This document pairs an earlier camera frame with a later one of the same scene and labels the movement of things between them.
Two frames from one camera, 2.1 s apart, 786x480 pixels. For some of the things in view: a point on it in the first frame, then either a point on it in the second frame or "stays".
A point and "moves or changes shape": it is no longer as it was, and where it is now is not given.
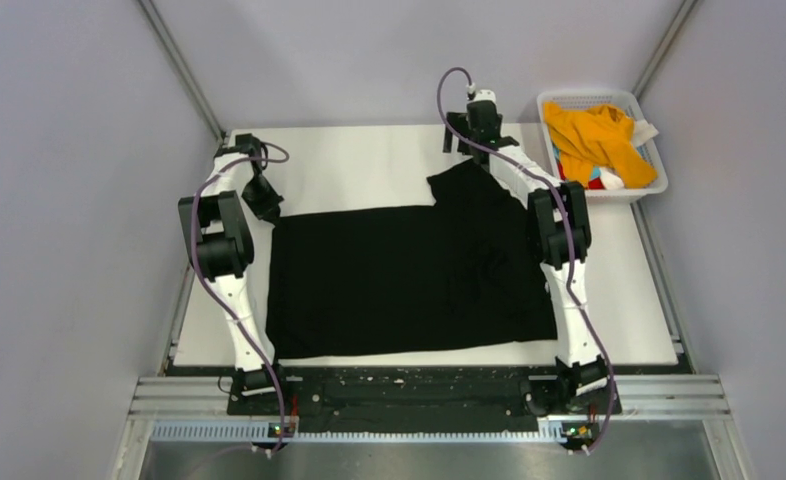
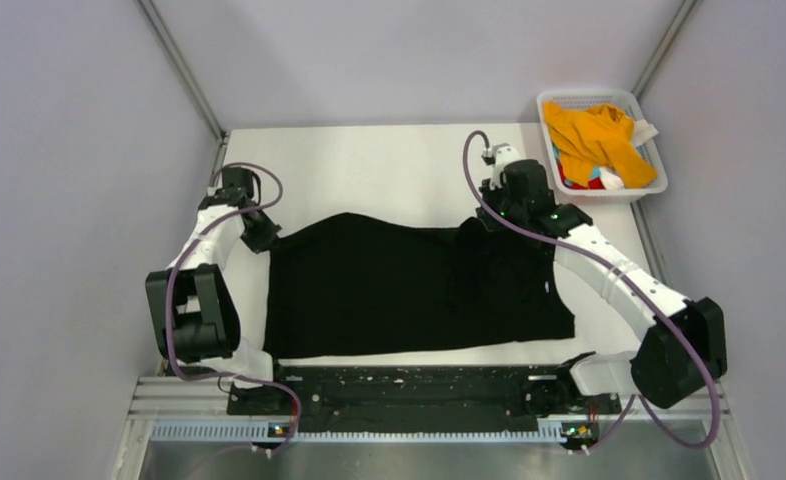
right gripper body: (498, 119) to (497, 198)
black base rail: (425, 400) stays
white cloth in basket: (644, 131) stays
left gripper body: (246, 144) to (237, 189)
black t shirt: (465, 271) moves or changes shape
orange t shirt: (602, 135) stays
